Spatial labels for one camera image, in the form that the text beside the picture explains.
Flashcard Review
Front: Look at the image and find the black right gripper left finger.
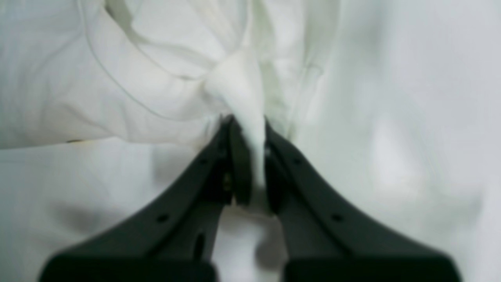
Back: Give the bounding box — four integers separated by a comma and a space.
39, 115, 251, 282

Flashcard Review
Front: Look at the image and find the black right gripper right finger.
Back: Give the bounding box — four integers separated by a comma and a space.
265, 123, 461, 282

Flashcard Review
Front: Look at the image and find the white T-shirt with yellow logo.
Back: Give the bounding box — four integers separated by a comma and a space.
1, 0, 341, 214

